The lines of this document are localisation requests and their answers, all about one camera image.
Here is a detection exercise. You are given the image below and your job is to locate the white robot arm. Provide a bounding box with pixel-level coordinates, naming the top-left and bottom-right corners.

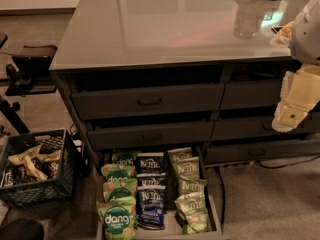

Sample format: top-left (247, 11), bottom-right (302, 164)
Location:
top-left (270, 0), bottom-right (320, 132)

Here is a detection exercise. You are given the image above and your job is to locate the blue kettle chip bag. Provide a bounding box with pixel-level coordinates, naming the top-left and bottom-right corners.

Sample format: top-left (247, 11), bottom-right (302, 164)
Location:
top-left (137, 173), bottom-right (166, 186)
top-left (137, 152), bottom-right (164, 173)
top-left (138, 185), bottom-right (166, 230)

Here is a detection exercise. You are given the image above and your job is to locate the top right grey drawer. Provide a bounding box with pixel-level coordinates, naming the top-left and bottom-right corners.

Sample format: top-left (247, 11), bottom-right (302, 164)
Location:
top-left (220, 79), bottom-right (281, 110)

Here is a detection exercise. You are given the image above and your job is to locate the dark green plastic crate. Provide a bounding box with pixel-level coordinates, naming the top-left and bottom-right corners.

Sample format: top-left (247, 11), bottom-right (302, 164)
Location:
top-left (0, 129), bottom-right (78, 209)

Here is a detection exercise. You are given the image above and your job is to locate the middle left grey drawer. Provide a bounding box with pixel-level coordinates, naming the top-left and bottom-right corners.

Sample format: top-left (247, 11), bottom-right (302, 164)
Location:
top-left (87, 121), bottom-right (214, 151)

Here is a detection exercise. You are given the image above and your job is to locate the rear green kettle chip bag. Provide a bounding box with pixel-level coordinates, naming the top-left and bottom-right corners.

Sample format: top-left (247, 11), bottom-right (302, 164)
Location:
top-left (167, 147), bottom-right (193, 163)

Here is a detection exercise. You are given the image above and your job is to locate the green dang bag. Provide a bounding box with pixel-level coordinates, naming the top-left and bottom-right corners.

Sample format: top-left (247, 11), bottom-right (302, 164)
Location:
top-left (96, 196), bottom-right (137, 240)
top-left (103, 178), bottom-right (138, 202)
top-left (112, 150), bottom-right (138, 165)
top-left (101, 164), bottom-right (136, 182)

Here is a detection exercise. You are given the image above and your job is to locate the dark snack bag in crate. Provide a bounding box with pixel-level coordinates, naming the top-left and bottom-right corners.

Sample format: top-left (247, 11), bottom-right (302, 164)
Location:
top-left (39, 150), bottom-right (62, 179)

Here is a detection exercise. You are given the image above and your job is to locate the front green dang bag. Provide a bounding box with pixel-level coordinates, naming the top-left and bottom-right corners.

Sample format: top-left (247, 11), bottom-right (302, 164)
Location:
top-left (96, 196), bottom-right (137, 240)

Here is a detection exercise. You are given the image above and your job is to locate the black stand with tray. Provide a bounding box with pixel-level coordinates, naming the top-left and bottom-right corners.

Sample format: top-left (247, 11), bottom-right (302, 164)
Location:
top-left (0, 31), bottom-right (58, 134)

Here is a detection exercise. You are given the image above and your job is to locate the black white fiducial marker board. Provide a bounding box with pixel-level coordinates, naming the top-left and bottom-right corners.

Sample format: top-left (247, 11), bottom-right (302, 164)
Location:
top-left (270, 21), bottom-right (294, 48)

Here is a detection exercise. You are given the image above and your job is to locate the dark round object bottom left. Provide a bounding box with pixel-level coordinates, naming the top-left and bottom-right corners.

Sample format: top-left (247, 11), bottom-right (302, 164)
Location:
top-left (0, 219), bottom-right (44, 240)

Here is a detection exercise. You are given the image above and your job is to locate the black floor cable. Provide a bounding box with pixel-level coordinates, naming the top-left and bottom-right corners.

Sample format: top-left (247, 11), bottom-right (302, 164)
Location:
top-left (258, 154), bottom-right (320, 170)

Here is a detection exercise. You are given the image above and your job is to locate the middle right grey drawer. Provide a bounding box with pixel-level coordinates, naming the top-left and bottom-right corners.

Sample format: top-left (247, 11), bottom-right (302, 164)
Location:
top-left (212, 112), bottom-right (320, 141)

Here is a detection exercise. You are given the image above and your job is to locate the open bottom left drawer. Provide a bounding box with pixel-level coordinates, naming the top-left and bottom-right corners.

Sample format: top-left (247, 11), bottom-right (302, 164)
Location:
top-left (99, 147), bottom-right (223, 240)

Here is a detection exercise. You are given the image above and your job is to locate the rear green dang bag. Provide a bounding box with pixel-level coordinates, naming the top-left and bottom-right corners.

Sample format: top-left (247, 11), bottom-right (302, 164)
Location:
top-left (112, 150), bottom-right (138, 165)

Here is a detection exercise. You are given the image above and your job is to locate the top left grey drawer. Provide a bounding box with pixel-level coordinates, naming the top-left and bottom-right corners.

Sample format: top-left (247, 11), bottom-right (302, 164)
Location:
top-left (71, 84), bottom-right (224, 120)

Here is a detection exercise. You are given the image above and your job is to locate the tan snack bag in crate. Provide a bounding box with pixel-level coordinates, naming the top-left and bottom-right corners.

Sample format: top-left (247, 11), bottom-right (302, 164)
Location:
top-left (8, 145), bottom-right (48, 180)

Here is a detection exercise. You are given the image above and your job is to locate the front green kettle chip bag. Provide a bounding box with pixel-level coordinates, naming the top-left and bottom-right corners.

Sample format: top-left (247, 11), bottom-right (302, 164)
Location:
top-left (175, 192), bottom-right (209, 234)

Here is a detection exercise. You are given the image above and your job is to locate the grey counter cabinet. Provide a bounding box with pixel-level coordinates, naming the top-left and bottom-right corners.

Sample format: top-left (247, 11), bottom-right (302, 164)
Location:
top-left (50, 0), bottom-right (319, 165)

